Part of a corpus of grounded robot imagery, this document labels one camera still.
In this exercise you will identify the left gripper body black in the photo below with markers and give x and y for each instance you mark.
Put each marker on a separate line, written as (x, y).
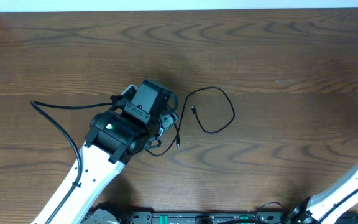
(166, 121)

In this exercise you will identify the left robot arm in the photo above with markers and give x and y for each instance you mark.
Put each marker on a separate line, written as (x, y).
(134, 120)

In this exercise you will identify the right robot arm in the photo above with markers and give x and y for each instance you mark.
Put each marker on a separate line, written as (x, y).
(330, 204)

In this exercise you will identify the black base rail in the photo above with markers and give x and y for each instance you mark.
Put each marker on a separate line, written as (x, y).
(111, 213)

